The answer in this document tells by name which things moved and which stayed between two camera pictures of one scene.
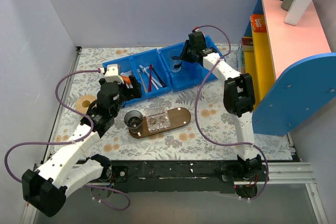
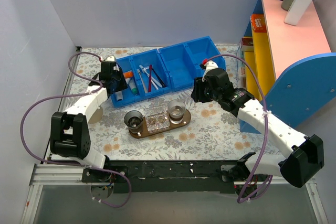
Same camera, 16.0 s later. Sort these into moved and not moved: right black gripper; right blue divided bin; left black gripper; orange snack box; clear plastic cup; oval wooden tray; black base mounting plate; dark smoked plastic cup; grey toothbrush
Moved: clear plastic cup; right black gripper; left black gripper
Not moved: right blue divided bin; grey toothbrush; oval wooden tray; dark smoked plastic cup; orange snack box; black base mounting plate
